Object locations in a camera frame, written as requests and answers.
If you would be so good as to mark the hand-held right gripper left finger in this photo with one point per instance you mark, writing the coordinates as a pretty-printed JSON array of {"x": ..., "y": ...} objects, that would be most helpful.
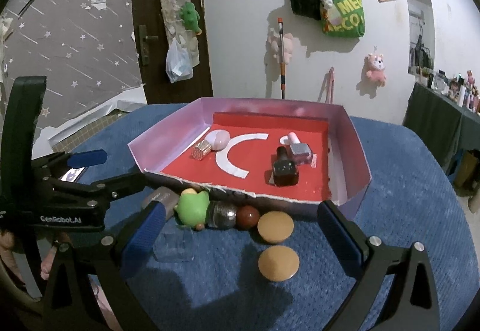
[{"x": 144, "y": 229}]

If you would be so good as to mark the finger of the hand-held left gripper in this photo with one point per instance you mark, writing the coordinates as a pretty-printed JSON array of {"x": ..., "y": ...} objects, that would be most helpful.
[
  {"x": 88, "y": 158},
  {"x": 120, "y": 183}
]

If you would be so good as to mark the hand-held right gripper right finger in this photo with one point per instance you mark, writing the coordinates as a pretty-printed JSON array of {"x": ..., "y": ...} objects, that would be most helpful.
[{"x": 341, "y": 237}]

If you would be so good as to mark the clear plastic container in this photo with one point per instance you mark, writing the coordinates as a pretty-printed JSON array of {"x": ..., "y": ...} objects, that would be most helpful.
[{"x": 176, "y": 248}]

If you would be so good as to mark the green frog toy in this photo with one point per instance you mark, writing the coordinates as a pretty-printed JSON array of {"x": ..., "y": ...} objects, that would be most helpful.
[{"x": 193, "y": 209}]

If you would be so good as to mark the orange round jar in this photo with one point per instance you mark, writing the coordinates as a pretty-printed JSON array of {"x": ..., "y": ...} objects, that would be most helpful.
[
  {"x": 275, "y": 228},
  {"x": 278, "y": 263}
]

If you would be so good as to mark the glitter bottle brown ball cap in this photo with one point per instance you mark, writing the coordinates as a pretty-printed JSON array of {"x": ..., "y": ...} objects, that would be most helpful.
[{"x": 225, "y": 216}]

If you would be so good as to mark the pink cardboard box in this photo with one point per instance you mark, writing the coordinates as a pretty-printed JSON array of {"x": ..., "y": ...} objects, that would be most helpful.
[{"x": 348, "y": 151}]

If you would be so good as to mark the black nail polish bottle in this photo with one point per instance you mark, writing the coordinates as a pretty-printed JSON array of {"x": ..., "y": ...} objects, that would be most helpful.
[{"x": 285, "y": 169}]

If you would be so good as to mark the silver beaded cylinder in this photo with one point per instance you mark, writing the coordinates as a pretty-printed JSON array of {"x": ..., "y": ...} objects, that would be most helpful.
[{"x": 201, "y": 150}]

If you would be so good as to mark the pink nail polish bottle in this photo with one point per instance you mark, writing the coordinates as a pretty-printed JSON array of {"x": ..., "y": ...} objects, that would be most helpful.
[{"x": 300, "y": 153}]

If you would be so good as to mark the lilac pink earbud case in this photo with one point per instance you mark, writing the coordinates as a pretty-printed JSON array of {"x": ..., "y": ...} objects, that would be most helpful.
[{"x": 218, "y": 139}]

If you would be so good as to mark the person's left hand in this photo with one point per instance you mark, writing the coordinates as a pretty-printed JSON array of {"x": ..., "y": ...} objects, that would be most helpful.
[{"x": 47, "y": 259}]

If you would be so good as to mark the green grid cutting mat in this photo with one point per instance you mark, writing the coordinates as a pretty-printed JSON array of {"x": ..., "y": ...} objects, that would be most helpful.
[{"x": 90, "y": 124}]

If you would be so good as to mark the red paper sheet white print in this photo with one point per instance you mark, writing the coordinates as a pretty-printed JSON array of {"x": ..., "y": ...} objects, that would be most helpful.
[{"x": 255, "y": 154}]

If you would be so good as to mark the clear plastic bag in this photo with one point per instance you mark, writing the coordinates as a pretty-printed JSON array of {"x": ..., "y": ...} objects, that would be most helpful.
[{"x": 179, "y": 62}]

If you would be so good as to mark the yellow bag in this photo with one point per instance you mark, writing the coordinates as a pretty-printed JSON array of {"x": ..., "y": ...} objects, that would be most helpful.
[{"x": 465, "y": 169}]

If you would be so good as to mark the dark green covered table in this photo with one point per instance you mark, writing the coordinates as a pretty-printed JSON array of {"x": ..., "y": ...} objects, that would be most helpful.
[{"x": 435, "y": 121}]

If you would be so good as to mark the pink plastic stick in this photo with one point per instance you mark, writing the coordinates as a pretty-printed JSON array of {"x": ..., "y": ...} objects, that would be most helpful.
[{"x": 330, "y": 85}]

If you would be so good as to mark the pink bear plush toy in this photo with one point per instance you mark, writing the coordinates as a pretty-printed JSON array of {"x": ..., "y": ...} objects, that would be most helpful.
[{"x": 375, "y": 70}]

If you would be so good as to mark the green plush toy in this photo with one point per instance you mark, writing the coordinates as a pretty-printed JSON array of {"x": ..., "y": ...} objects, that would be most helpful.
[{"x": 190, "y": 16}]

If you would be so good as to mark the beige hanging organizer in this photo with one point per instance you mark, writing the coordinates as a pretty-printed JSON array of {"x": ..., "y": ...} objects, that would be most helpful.
[{"x": 168, "y": 1}]

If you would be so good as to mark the shelf of bottles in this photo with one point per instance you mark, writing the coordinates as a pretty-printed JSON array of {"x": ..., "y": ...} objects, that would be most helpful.
[{"x": 461, "y": 91}]

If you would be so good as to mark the pale pink plush toy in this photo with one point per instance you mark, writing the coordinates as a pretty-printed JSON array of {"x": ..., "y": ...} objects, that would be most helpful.
[{"x": 288, "y": 47}]

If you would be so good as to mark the green tote bag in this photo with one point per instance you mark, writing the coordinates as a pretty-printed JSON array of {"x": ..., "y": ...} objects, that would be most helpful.
[{"x": 345, "y": 19}]

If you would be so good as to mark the small white plush toy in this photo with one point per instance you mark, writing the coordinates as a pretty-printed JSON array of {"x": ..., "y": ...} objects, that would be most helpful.
[{"x": 326, "y": 0}]

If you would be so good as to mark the wall mirror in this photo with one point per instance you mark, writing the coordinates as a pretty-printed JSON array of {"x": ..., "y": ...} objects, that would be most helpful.
[{"x": 418, "y": 27}]

